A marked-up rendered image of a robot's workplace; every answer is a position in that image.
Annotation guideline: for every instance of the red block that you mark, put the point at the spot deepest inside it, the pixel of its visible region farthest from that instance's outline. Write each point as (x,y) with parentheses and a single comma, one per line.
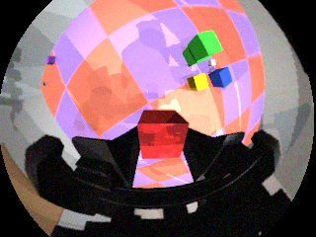
(162,133)

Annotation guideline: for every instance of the green block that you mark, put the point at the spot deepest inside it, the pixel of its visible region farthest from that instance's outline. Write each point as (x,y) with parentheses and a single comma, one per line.
(204,45)
(189,57)

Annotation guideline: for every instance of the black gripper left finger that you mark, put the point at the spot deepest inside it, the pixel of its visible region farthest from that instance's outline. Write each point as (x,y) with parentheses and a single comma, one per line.
(122,152)

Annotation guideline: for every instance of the small beige block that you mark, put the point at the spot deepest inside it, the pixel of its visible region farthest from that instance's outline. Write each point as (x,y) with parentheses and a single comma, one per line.
(211,63)

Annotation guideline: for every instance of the yellow block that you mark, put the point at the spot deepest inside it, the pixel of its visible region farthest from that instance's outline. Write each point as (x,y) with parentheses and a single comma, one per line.
(198,82)

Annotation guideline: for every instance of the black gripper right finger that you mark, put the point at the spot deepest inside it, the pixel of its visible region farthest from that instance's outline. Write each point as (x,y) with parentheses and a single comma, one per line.
(201,150)

